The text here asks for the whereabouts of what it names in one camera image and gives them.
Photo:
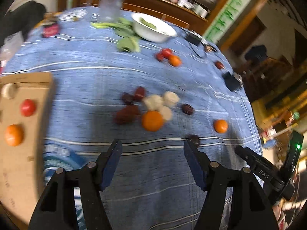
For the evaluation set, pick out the small dark date left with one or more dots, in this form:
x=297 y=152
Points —
x=128 y=99

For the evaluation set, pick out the large red tomato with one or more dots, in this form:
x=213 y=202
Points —
x=28 y=108

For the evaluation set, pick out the large orange tangerine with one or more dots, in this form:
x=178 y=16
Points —
x=14 y=135

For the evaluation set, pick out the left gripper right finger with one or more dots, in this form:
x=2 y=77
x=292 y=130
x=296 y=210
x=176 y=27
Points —
x=250 y=208

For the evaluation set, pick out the small dark red fruit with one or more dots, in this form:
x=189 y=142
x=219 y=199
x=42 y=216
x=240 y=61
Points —
x=159 y=57

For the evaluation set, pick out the right orange tangerine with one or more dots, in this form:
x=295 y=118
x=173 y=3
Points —
x=220 y=126

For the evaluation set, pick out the wooden cabinet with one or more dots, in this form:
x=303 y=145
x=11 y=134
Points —
x=227 y=22

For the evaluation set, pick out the dark purple plum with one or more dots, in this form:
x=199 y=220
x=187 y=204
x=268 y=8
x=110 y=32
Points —
x=195 y=139

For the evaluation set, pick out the white round cake top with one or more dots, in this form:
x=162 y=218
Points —
x=170 y=99

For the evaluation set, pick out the green leafy vegetable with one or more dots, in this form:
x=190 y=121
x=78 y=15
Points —
x=129 y=41

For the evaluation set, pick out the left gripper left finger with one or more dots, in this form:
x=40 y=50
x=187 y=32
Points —
x=55 y=208

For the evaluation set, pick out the brown cardboard box tray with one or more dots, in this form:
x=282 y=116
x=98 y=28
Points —
x=22 y=180

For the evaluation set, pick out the small orange tangerine far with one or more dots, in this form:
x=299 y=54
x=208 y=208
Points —
x=174 y=60

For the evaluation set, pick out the small red tomato far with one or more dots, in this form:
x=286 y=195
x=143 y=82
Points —
x=166 y=53

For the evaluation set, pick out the blue plaid tablecloth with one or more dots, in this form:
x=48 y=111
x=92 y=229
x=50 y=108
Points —
x=153 y=187

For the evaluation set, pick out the red fruit near cup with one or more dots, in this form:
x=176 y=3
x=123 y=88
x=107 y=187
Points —
x=219 y=65

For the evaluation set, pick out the large red date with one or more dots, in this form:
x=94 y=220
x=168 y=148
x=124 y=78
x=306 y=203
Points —
x=127 y=115

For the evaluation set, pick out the orange tangerine by cakes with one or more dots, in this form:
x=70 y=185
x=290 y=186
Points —
x=152 y=121

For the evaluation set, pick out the wooden chair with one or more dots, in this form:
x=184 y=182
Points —
x=274 y=82

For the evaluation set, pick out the dark jar pink label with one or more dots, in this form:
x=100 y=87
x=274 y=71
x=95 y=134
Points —
x=50 y=28

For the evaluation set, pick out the clear plastic bag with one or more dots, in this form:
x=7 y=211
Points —
x=11 y=45

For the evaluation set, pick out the clear plastic pitcher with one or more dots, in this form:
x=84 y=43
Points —
x=104 y=10

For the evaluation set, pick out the dark red date upper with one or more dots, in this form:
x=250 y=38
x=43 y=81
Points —
x=139 y=93

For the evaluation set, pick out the small dark date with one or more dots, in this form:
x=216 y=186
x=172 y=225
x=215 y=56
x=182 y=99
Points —
x=128 y=99
x=187 y=109

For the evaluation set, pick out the black power adapter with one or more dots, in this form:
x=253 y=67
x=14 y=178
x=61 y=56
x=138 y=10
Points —
x=193 y=38

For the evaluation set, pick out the white ceramic bowl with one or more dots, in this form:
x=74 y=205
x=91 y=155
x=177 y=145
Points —
x=151 y=28

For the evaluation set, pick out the black sofa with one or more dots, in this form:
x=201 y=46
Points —
x=23 y=19

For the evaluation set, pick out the small glass plate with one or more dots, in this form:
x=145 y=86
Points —
x=73 y=15

